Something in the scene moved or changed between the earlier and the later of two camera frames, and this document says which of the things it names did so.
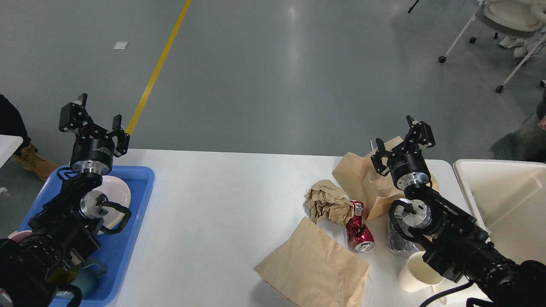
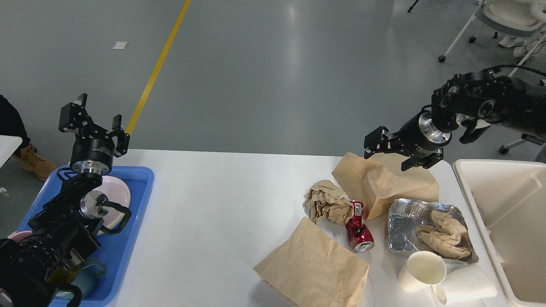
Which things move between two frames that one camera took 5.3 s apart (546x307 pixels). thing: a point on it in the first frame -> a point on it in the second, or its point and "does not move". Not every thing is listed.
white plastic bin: (507, 198) does not move
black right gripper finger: (380, 152) -> (425, 161)
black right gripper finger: (420, 134) -> (381, 140)
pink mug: (17, 236) does not move
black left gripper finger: (123, 138) does not move
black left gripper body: (92, 150) does not move
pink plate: (116, 190) does not move
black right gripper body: (408, 166) -> (419, 136)
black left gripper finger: (74, 117) does not move
